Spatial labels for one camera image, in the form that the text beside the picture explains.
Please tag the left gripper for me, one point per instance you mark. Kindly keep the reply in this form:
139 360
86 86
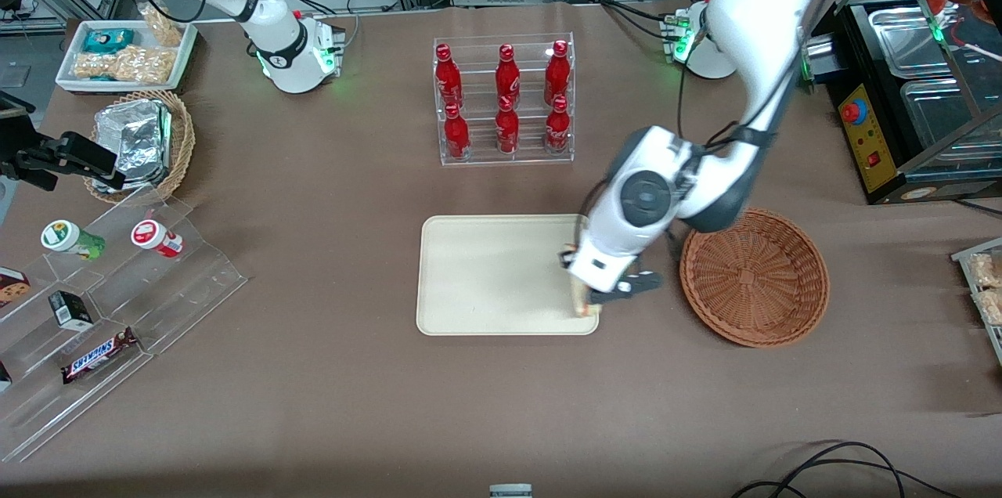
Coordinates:
564 259

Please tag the triangle sandwich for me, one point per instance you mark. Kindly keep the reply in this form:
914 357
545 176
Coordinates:
587 305

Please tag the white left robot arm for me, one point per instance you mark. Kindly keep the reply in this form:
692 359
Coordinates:
751 12

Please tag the white rectangular snack tray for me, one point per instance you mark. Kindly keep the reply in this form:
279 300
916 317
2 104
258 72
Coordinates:
66 75

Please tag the light tan wicker basket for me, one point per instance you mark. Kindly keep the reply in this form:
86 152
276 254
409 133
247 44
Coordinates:
184 138

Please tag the cream rectangular serving tray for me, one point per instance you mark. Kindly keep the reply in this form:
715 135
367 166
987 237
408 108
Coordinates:
485 279

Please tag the brown round wicker basket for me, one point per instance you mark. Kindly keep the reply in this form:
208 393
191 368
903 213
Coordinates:
755 279

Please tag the clear tray of snack bags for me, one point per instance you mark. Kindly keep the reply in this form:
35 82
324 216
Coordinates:
967 263

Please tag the aluminium foil food container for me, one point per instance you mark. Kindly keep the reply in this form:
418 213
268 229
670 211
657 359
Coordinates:
137 142

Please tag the green snack cup white lid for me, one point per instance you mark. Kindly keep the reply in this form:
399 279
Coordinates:
70 239

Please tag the large clear nut snack bag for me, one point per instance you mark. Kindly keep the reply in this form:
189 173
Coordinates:
125 66

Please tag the red snack cup white lid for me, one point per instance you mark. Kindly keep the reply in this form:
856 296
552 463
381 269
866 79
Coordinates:
156 238

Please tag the teal snack packet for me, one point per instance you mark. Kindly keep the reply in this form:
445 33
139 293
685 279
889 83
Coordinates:
108 41

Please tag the brown cookie box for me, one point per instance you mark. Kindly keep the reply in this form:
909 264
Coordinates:
14 286

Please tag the clear acrylic bottle rack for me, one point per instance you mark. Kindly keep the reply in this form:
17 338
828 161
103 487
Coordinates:
532 157

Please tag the small black carton box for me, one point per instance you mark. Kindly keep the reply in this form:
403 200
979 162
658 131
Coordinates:
70 310

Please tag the small clear nut snack bag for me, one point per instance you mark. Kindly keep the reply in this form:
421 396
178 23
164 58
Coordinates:
163 27

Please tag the red aluminium cola bottle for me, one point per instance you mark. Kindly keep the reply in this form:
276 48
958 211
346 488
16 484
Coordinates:
556 73
448 75
456 134
506 130
507 75
556 128

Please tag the clear acrylic stepped display stand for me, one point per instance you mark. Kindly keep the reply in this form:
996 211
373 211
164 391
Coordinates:
196 279

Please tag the Snickers chocolate bar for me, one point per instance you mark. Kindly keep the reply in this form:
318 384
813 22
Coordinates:
98 355

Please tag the dark snack packet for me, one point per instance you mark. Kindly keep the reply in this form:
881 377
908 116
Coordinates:
4 377

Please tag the black cabinet with yellow panel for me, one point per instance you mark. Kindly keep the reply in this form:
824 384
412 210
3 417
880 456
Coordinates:
853 146

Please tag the red emergency stop button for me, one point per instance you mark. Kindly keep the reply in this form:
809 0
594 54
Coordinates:
852 111

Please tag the stainless steel pan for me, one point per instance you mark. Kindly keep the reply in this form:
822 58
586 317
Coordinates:
939 114
908 44

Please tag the clear bag of crackers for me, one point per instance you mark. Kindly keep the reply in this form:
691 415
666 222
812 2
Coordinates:
991 307
988 271

